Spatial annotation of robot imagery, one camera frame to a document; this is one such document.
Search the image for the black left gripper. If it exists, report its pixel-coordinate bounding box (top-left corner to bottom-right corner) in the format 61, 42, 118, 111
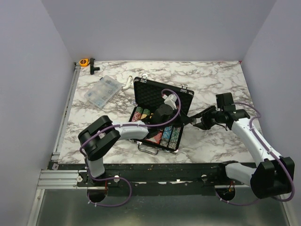
158, 105, 192, 130

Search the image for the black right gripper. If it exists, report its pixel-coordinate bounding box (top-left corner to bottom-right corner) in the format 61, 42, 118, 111
190, 105, 223, 130

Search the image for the black poker chip case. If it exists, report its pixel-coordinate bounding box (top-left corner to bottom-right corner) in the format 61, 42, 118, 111
129, 77, 194, 155

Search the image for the red playing card deck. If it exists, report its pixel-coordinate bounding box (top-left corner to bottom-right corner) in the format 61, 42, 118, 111
146, 132, 162, 144

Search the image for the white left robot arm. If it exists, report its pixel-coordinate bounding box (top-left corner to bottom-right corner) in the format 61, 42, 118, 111
78, 104, 196, 186

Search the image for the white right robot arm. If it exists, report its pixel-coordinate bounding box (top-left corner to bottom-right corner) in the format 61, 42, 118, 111
190, 93, 295, 202

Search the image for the white pipe fitting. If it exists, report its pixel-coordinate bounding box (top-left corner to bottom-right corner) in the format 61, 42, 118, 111
122, 75, 134, 90

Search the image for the clear plastic organizer box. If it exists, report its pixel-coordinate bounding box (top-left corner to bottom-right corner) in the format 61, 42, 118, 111
84, 75, 122, 109

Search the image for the black T-shaped tool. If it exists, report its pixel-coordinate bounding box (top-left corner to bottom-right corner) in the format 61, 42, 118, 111
90, 58, 100, 75

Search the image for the orange tape measure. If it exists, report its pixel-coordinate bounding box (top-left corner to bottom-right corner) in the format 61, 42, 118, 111
79, 58, 90, 67

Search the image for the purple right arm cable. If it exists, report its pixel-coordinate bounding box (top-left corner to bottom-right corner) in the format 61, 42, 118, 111
215, 102, 296, 206

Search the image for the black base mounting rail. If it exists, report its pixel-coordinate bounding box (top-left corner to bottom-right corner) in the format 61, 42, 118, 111
77, 162, 245, 197

